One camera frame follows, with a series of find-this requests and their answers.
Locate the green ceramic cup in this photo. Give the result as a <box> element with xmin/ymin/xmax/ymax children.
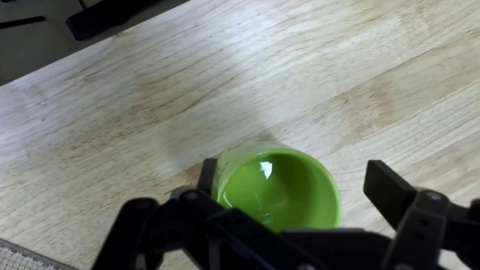
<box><xmin>212</xmin><ymin>138</ymin><xmax>342</xmax><ymax>233</ymax></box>

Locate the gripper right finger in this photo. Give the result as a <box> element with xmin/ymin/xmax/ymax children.
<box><xmin>363</xmin><ymin>160</ymin><xmax>480</xmax><ymax>270</ymax></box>

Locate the grey mesh mat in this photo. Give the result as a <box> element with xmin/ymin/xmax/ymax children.
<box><xmin>0</xmin><ymin>238</ymin><xmax>77</xmax><ymax>270</ymax></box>

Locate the thin black strip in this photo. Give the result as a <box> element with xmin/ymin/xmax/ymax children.
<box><xmin>0</xmin><ymin>16</ymin><xmax>47</xmax><ymax>30</ymax></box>

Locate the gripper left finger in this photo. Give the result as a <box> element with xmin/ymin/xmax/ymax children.
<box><xmin>92</xmin><ymin>157</ymin><xmax>319</xmax><ymax>270</ymax></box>

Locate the black flat bar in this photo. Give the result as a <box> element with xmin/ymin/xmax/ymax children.
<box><xmin>66</xmin><ymin>0</ymin><xmax>190</xmax><ymax>42</ymax></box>

